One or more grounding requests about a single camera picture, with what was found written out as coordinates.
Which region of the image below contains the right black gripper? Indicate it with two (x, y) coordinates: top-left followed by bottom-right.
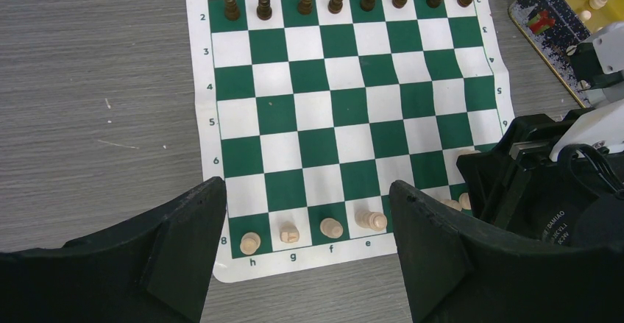
(456, 113), (623, 247)

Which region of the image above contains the gold metal tin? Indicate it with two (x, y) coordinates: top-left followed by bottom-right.
(508, 0), (623, 107)

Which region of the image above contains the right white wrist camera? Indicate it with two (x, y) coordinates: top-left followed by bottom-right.
(567, 21), (623, 108)

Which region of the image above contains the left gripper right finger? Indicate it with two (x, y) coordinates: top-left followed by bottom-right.
(389, 180), (623, 322)

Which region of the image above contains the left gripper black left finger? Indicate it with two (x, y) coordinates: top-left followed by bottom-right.
(1, 177), (227, 322)

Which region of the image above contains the green white chess board mat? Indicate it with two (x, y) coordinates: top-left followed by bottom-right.
(186, 0), (514, 283)

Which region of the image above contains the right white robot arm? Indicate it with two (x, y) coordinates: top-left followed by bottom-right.
(456, 104), (623, 247)

